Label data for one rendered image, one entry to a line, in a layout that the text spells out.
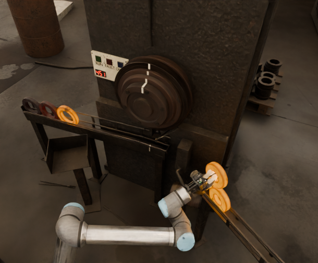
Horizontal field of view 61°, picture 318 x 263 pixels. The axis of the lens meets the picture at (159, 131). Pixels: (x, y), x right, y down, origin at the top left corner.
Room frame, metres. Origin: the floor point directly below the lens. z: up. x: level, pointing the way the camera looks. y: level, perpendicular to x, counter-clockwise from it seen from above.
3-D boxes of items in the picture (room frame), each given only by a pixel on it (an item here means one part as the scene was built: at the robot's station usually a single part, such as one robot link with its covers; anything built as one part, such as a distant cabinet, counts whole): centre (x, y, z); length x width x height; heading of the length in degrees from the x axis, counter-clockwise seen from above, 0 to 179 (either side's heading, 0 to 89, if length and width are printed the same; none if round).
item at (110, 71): (1.50, 0.32, 1.15); 0.26 x 0.02 x 0.18; 67
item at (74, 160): (1.20, 0.61, 0.36); 0.26 x 0.20 x 0.72; 102
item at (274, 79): (3.00, -0.91, 0.22); 1.20 x 0.81 x 0.44; 65
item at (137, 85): (1.18, 0.09, 1.11); 0.28 x 0.06 x 0.28; 67
